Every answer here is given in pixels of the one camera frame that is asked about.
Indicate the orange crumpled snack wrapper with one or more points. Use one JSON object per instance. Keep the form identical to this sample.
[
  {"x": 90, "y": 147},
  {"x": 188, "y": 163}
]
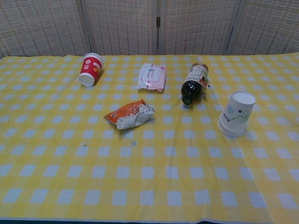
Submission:
[{"x": 130, "y": 114}]

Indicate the pink wet wipes pack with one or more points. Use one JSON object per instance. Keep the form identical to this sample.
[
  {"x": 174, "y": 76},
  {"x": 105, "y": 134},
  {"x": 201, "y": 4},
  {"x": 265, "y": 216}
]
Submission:
[{"x": 152, "y": 77}]

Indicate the dark glass bottle with label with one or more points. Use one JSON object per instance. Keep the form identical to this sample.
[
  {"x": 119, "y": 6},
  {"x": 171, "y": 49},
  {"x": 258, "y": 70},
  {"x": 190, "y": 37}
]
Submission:
[{"x": 194, "y": 81}]

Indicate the yellow checkered tablecloth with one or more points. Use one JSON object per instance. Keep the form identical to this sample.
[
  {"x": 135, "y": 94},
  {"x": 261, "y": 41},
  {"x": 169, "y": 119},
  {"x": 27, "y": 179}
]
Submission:
[{"x": 149, "y": 172}]

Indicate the red paper cup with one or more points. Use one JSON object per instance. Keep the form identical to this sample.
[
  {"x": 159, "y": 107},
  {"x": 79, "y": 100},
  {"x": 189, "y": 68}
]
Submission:
[{"x": 91, "y": 66}]

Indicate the woven folding screen panel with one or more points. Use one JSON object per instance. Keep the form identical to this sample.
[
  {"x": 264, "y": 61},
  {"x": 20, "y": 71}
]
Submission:
[
  {"x": 268, "y": 25},
  {"x": 39, "y": 28},
  {"x": 121, "y": 25},
  {"x": 198, "y": 25}
]

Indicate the brass screen hinge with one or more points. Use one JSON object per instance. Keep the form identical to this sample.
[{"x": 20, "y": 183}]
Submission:
[{"x": 158, "y": 21}]

